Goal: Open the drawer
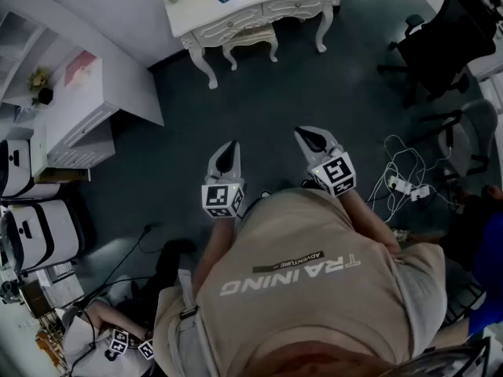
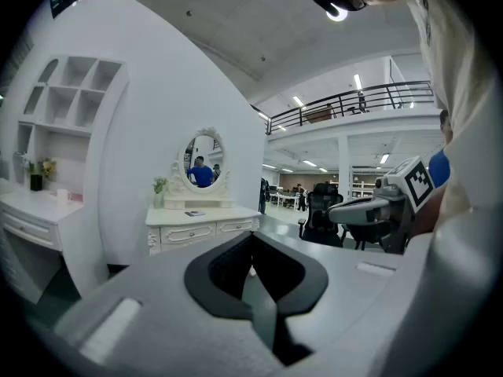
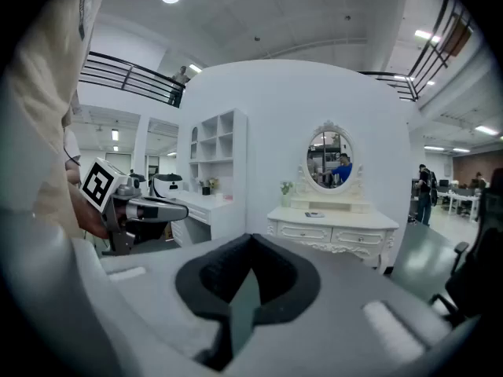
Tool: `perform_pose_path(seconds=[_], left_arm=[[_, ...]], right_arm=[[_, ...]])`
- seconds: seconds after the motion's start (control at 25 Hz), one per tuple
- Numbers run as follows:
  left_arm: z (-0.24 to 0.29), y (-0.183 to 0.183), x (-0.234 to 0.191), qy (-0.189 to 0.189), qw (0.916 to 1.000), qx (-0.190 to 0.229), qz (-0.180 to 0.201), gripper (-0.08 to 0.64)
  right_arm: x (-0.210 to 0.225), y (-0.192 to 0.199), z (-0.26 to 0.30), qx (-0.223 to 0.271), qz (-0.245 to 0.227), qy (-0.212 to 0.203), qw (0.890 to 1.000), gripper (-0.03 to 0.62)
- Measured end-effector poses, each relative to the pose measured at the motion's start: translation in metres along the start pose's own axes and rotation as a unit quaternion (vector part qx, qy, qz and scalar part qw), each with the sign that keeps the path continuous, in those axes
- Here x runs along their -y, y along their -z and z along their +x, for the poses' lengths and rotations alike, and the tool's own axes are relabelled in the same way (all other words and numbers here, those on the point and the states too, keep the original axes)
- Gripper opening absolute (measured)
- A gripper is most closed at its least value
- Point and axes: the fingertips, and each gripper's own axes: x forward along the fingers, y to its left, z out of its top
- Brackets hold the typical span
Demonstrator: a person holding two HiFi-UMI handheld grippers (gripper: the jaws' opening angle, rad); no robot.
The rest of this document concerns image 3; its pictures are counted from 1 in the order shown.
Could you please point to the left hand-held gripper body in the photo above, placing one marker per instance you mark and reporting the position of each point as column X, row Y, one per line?
column 100, row 183

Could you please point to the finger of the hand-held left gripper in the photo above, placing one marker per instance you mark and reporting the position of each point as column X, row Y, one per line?
column 165, row 209

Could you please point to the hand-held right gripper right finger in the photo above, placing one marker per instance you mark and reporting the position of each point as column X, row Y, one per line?
column 334, row 308

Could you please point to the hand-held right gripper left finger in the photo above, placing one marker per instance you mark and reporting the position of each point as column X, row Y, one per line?
column 165, row 289

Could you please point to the large white drawer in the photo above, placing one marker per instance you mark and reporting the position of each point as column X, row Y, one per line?
column 304, row 233

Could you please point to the white desk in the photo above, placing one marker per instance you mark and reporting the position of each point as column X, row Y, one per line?
column 346, row 220

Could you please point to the oval white framed mirror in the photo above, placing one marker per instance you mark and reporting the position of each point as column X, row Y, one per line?
column 330, row 159

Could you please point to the person's left hand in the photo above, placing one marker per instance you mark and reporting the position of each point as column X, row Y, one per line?
column 90, row 218

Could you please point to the black plant pot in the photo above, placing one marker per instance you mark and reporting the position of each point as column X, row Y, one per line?
column 205, row 190

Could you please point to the white bookshelf desk unit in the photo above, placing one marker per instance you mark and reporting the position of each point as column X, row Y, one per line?
column 220, row 151

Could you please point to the black balcony railing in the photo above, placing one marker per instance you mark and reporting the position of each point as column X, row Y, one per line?
column 129, row 79
column 432, row 53

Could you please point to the beige shirt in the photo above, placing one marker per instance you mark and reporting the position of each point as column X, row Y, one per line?
column 39, row 92

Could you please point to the white vase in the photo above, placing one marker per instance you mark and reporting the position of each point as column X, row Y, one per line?
column 285, row 201

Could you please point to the white flower bouquet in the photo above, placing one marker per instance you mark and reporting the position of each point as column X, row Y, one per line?
column 287, row 187

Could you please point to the black office chair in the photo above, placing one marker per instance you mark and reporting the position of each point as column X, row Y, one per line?
column 479, row 273

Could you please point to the white office table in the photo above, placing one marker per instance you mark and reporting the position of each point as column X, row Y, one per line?
column 460, row 200

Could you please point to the ceiling light strip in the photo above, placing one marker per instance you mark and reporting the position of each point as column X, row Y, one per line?
column 427, row 36
column 486, row 130

